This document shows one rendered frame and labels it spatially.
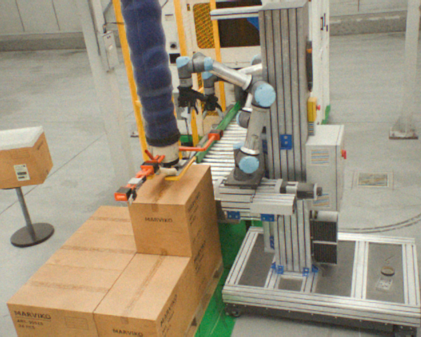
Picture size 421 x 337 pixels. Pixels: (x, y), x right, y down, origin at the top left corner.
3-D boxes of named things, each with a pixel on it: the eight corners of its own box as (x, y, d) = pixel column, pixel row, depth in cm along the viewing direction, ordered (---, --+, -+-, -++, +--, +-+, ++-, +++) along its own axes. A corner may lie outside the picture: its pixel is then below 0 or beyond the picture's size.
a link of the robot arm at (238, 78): (268, 79, 306) (196, 45, 291) (273, 84, 296) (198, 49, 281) (260, 97, 309) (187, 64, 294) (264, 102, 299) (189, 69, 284)
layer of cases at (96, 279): (110, 246, 434) (101, 205, 417) (222, 255, 404) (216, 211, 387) (22, 352, 333) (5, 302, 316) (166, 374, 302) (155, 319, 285)
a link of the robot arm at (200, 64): (209, 53, 283) (190, 56, 282) (212, 57, 273) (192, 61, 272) (210, 67, 286) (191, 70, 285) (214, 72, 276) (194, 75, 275)
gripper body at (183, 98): (183, 103, 291) (180, 83, 285) (197, 103, 288) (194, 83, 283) (178, 108, 284) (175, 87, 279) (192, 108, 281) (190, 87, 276)
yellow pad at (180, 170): (183, 158, 358) (182, 152, 356) (196, 158, 355) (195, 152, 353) (164, 180, 329) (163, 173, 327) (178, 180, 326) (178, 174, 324)
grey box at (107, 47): (115, 65, 461) (107, 31, 448) (120, 65, 460) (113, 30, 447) (104, 71, 444) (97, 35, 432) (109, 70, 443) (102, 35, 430)
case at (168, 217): (168, 208, 399) (160, 163, 382) (216, 211, 387) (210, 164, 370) (137, 253, 348) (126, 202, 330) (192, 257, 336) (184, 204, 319)
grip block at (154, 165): (146, 168, 325) (145, 160, 322) (160, 168, 322) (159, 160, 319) (141, 174, 318) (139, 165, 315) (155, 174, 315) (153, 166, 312)
